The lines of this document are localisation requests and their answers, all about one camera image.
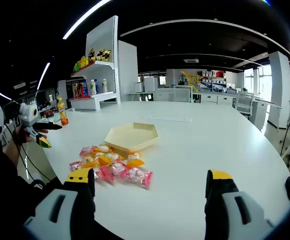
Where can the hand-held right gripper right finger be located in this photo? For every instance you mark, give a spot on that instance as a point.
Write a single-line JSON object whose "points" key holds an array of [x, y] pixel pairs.
{"points": [[224, 215]]}

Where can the cream drink bottle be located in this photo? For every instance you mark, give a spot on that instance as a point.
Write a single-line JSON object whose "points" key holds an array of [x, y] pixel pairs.
{"points": [[105, 86]]}

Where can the white table socket strip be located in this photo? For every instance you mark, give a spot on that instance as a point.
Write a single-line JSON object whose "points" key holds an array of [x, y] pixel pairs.
{"points": [[167, 118]]}

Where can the white box cabinets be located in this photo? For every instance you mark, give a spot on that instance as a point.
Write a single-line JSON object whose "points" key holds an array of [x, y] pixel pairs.
{"points": [[149, 83]]}

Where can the small blue drink bottle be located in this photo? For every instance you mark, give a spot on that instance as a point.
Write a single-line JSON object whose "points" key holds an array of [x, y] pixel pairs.
{"points": [[97, 86]]}

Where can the ceiling air vent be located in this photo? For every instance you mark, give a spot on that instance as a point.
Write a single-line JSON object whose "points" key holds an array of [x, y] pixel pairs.
{"points": [[191, 60]]}

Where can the white desk with red edge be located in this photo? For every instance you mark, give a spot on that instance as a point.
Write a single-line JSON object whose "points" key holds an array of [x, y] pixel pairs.
{"points": [[259, 110]]}

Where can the black curved object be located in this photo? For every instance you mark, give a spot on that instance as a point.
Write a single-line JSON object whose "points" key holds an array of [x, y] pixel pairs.
{"points": [[38, 183]]}

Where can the white low cabinets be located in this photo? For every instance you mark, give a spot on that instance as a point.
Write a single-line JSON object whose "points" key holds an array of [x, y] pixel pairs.
{"points": [[209, 98]]}

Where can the ceiling light strip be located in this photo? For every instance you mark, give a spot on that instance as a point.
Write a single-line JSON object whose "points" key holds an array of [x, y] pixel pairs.
{"points": [[43, 75], [85, 17], [0, 93]]}

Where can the white square pillar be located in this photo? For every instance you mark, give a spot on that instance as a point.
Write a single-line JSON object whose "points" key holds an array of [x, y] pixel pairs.
{"points": [[280, 87], [127, 70]]}

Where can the pile of marshmallow packets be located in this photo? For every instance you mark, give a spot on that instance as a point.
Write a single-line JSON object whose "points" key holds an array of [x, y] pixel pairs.
{"points": [[134, 175]]}

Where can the red drink cans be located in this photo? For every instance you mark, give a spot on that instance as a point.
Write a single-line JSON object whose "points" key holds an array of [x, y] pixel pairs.
{"points": [[78, 90]]}

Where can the white green drink bottle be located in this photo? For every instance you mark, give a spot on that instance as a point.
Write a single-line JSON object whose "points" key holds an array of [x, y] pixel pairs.
{"points": [[92, 87]]}

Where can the orange drink bottle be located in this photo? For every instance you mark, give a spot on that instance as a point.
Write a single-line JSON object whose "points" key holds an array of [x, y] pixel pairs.
{"points": [[63, 115]]}

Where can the person's black shirt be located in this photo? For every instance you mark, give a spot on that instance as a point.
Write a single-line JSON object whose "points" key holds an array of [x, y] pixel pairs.
{"points": [[5, 200]]}

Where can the white office chair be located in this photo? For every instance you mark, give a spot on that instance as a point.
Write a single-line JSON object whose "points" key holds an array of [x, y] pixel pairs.
{"points": [[244, 102]]}

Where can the shelf of white boxes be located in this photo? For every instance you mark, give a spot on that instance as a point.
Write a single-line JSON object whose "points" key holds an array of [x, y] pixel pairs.
{"points": [[213, 75]]}

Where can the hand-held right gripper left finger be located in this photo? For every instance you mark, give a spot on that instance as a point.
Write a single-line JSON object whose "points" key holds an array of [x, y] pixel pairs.
{"points": [[60, 215]]}

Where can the person's left hand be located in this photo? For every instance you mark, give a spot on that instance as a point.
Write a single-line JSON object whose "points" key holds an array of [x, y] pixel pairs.
{"points": [[42, 131]]}

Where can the cream hexagonal bowl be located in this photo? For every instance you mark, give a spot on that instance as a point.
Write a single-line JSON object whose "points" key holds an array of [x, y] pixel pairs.
{"points": [[132, 132]]}

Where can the curved white ceiling band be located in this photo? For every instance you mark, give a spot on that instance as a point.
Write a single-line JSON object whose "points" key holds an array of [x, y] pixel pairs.
{"points": [[209, 22]]}

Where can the yellow crane model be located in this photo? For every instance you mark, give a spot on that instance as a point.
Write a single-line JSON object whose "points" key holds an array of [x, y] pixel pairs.
{"points": [[194, 79]]}

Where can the white desk dividers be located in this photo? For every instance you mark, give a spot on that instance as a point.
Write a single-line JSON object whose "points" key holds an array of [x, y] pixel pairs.
{"points": [[172, 95]]}

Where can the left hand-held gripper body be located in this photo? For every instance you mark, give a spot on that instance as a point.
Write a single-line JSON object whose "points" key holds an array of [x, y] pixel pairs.
{"points": [[27, 113]]}

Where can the white display shelf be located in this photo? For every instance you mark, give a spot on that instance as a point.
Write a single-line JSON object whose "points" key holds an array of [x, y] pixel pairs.
{"points": [[102, 32]]}

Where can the row of snack bags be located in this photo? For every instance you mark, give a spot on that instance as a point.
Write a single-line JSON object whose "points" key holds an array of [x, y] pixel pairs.
{"points": [[102, 55]]}

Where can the white table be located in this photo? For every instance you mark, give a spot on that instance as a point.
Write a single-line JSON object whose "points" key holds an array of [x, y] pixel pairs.
{"points": [[184, 162]]}

